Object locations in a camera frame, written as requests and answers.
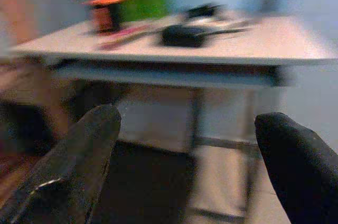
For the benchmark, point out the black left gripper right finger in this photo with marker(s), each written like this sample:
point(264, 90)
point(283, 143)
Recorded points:
point(303, 168)

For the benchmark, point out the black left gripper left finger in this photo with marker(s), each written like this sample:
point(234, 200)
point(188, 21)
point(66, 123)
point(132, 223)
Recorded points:
point(79, 155)

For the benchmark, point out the flat black pouch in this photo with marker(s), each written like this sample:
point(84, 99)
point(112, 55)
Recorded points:
point(183, 36)

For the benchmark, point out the black chair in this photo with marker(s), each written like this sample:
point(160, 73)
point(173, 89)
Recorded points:
point(148, 181)

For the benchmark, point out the white table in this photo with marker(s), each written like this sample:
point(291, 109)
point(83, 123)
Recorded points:
point(264, 45)

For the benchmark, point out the pink pen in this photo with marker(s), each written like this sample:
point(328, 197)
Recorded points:
point(124, 37)

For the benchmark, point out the brown cup with orange rim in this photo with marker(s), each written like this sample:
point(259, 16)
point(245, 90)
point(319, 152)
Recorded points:
point(103, 15)

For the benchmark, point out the small black device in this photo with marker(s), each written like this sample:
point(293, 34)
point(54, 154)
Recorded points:
point(204, 11)

